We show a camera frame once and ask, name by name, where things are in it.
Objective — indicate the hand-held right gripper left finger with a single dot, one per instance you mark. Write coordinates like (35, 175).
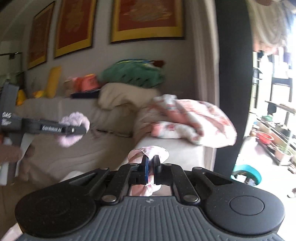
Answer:
(145, 170)

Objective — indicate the beige pillow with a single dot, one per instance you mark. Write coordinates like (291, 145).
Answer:
(120, 95)

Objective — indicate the beige curtain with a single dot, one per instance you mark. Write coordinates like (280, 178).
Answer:
(268, 23)

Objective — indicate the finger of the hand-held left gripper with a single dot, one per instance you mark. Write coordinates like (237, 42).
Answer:
(46, 127)

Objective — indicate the lavender fluffy scrunchie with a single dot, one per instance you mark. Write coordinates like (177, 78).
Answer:
(74, 118)

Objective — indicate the small yellow toy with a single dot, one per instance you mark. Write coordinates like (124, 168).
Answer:
(20, 97)

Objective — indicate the person's left hand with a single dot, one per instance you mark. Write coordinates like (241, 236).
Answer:
(11, 153)

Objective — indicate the red picture with yellow frame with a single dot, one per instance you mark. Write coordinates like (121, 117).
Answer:
(74, 25)
(148, 18)
(40, 37)

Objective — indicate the pink floral blanket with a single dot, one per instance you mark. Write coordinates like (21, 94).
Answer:
(196, 115)

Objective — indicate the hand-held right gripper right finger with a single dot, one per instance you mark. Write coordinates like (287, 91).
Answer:
(157, 168)

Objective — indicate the green cushion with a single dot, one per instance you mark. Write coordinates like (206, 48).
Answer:
(129, 74)

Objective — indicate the red plastic basin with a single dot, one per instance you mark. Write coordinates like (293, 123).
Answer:
(264, 136)

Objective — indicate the yellow plush toy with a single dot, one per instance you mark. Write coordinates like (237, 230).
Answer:
(53, 81)

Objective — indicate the teal round stool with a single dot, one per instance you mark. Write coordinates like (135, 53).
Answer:
(254, 173)

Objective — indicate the orange plush toy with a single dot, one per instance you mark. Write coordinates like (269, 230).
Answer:
(89, 82)

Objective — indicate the beige sofa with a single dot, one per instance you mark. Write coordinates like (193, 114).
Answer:
(69, 153)

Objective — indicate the pink checkered cloth pouch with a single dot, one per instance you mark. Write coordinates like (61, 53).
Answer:
(148, 151)

